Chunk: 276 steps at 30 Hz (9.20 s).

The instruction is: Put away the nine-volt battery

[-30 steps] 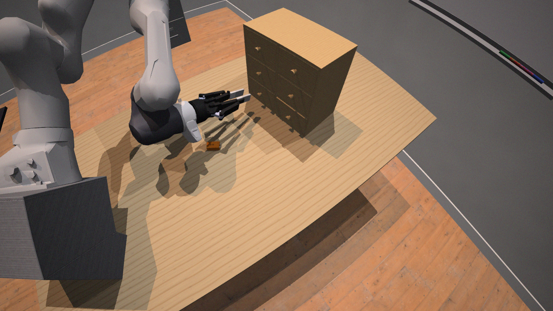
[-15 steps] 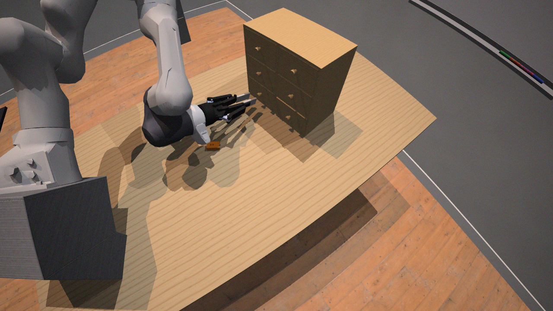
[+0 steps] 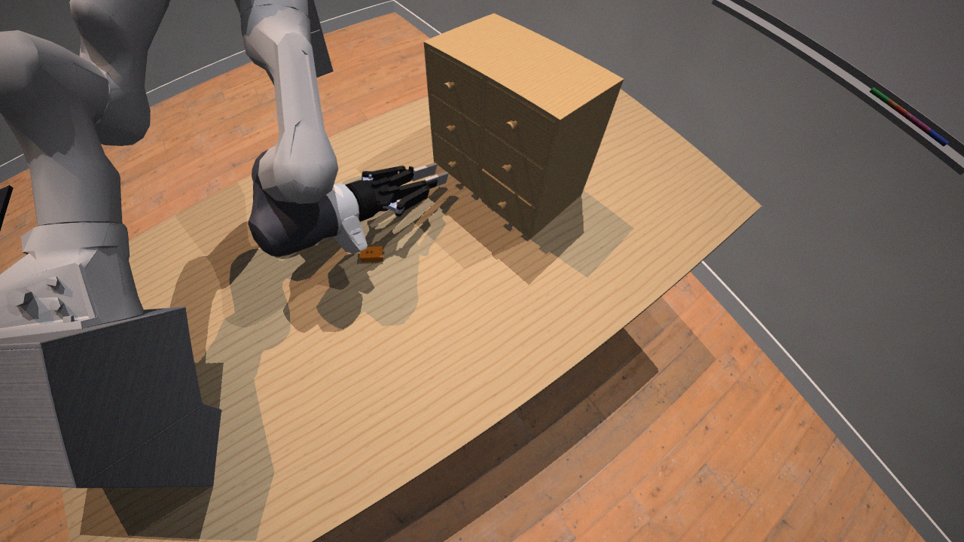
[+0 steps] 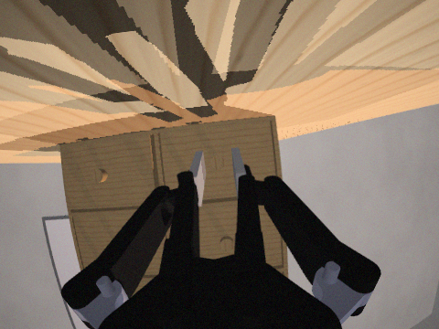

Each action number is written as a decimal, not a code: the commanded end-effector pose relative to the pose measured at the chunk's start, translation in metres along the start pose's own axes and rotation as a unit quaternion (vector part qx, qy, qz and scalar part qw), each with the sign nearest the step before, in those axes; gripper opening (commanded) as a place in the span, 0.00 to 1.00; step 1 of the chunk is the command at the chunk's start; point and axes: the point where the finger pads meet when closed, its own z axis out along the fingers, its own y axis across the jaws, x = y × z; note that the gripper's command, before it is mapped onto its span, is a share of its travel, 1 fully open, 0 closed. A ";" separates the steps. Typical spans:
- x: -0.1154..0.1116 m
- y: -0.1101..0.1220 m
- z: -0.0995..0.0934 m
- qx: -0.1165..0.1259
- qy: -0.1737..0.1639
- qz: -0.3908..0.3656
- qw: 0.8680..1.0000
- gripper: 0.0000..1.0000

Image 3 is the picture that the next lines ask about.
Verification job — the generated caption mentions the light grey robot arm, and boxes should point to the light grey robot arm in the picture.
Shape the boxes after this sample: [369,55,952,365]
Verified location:
[0,0,368,339]

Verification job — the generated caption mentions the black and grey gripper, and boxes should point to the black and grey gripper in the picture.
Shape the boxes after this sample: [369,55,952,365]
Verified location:
[345,163,449,222]

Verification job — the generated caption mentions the orange-brown 9v battery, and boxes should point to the orange-brown 9v battery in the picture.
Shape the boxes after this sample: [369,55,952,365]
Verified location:
[360,246,385,263]

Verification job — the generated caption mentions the small brown wooden chest of drawers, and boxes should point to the small brown wooden chest of drawers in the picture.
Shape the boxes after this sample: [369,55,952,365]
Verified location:
[424,14,624,239]

